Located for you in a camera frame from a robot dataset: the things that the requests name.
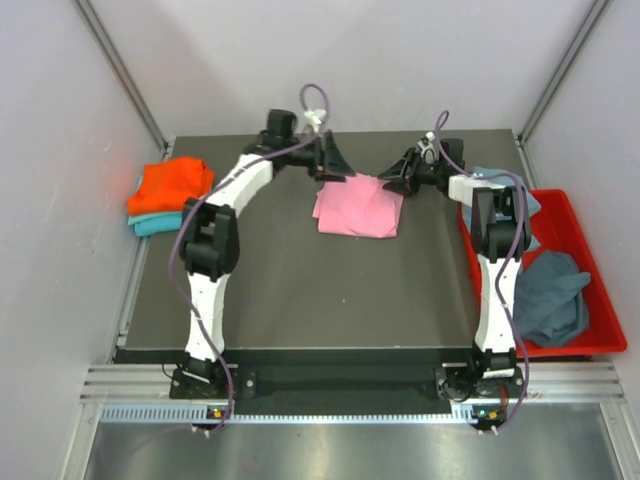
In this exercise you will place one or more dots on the grey-blue t shirt upper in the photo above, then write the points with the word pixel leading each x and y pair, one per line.
pixel 530 200

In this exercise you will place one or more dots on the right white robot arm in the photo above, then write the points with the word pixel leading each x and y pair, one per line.
pixel 500 235

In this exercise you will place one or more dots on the grey-blue t shirt lower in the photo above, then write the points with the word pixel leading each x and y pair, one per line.
pixel 550 309

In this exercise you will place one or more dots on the pink t shirt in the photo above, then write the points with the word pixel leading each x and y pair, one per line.
pixel 359 207

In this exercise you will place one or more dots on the left aluminium frame post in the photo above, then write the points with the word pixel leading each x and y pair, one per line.
pixel 108 48

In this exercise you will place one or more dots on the aluminium frame post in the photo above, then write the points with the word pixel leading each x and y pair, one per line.
pixel 108 48
pixel 594 14

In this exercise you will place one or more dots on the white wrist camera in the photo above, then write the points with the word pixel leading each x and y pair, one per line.
pixel 315 121
pixel 427 148

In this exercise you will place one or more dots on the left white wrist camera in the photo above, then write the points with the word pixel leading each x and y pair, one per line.
pixel 315 121

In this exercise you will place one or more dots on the grey-blue t shirt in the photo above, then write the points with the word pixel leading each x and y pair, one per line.
pixel 550 309
pixel 530 200

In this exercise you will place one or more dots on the red plastic bin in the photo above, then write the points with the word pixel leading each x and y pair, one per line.
pixel 557 229

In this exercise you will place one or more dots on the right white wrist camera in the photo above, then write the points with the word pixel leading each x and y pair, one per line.
pixel 427 148

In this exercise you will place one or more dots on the folded orange t shirt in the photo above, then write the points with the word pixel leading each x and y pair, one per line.
pixel 166 186

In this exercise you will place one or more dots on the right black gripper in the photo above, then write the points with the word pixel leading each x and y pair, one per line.
pixel 413 159

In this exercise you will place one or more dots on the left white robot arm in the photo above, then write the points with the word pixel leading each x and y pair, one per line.
pixel 208 242

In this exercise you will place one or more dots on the right aluminium frame post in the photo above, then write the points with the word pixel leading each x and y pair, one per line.
pixel 594 14

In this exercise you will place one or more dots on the front aluminium frame rail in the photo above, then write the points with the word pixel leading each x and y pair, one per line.
pixel 555 382

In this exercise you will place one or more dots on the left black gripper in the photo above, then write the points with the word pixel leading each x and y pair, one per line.
pixel 330 159

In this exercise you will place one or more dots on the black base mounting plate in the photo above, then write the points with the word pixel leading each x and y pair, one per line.
pixel 331 381

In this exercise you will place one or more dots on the folded teal t shirt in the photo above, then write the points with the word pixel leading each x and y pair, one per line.
pixel 150 224

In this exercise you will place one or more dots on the grey slotted cable duct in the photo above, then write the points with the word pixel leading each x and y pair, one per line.
pixel 202 414

